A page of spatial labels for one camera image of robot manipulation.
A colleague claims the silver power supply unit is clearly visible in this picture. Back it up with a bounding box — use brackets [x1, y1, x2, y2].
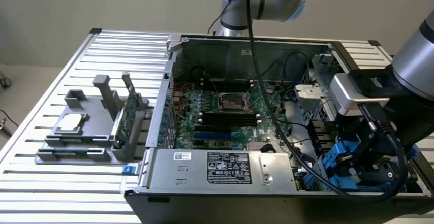
[144, 148, 299, 194]

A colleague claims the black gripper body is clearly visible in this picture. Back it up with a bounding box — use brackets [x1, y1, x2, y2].
[338, 104, 407, 168]

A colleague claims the silver CPU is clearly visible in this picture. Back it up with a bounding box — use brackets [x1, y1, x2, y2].
[57, 114, 84, 133]

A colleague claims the black RAM slot bank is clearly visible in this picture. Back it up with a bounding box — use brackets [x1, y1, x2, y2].
[199, 111, 260, 127]
[199, 78, 255, 93]

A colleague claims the CPU socket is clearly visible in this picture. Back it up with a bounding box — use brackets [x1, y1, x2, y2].
[216, 91, 254, 113]

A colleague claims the blue expansion slot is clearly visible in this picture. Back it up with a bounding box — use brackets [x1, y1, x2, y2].
[192, 132, 235, 139]

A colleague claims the black expansion slot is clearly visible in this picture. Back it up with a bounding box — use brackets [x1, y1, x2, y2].
[194, 125, 235, 133]

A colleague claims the silver chipset heatsink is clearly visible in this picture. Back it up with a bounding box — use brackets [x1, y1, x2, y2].
[248, 141, 272, 152]

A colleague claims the grey parts rack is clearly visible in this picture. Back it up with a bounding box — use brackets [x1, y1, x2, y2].
[35, 74, 151, 164]

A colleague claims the black camera cable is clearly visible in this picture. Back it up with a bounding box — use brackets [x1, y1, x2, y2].
[244, 0, 406, 199]

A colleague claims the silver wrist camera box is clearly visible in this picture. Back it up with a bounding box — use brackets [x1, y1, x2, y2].
[329, 72, 391, 117]

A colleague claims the metal disk bay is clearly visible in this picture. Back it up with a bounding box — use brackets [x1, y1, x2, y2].
[294, 53, 342, 122]

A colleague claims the disk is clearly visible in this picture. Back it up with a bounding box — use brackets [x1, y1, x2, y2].
[317, 140, 373, 192]

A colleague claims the green motherboard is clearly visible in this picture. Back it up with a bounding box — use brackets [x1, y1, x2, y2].
[168, 80, 298, 151]

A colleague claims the green graphics card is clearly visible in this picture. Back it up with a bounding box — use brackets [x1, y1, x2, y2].
[112, 72, 140, 149]

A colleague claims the black looped case wire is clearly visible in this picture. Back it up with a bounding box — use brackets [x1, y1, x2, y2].
[263, 51, 310, 82]

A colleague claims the black open PC case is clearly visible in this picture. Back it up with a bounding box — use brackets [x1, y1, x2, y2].
[123, 33, 434, 224]

